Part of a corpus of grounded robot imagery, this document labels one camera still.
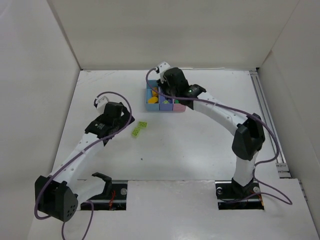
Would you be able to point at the yellow rounded lego brick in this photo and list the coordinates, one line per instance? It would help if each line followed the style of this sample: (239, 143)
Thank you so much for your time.
(153, 100)

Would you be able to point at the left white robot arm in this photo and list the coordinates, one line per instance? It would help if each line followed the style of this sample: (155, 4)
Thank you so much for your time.
(60, 194)

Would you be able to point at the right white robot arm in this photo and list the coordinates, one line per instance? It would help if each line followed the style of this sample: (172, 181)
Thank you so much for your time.
(248, 134)

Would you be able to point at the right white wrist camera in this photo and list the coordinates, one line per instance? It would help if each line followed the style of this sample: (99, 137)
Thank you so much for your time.
(160, 69)

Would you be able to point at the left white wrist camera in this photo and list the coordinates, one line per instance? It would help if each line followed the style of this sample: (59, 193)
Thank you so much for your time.
(100, 103)

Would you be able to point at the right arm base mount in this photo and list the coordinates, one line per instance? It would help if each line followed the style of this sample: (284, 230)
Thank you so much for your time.
(232, 196)

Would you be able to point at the aluminium rail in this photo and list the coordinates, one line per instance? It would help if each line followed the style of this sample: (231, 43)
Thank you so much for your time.
(280, 162)

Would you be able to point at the light blue container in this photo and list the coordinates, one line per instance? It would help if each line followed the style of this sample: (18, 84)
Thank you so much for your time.
(151, 107)

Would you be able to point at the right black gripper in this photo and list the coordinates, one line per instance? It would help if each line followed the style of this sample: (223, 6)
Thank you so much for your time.
(166, 88)

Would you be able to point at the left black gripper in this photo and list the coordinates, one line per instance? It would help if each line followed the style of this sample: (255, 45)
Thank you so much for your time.
(127, 116)

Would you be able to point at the small yellow lego brick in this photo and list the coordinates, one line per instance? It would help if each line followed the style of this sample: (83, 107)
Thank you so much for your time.
(154, 94)

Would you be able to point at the pink container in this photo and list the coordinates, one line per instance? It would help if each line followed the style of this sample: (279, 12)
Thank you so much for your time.
(178, 107)

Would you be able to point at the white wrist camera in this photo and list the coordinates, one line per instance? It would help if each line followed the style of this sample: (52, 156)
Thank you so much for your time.
(160, 69)
(100, 103)

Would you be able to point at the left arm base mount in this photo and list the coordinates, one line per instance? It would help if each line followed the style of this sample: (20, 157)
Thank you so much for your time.
(113, 196)

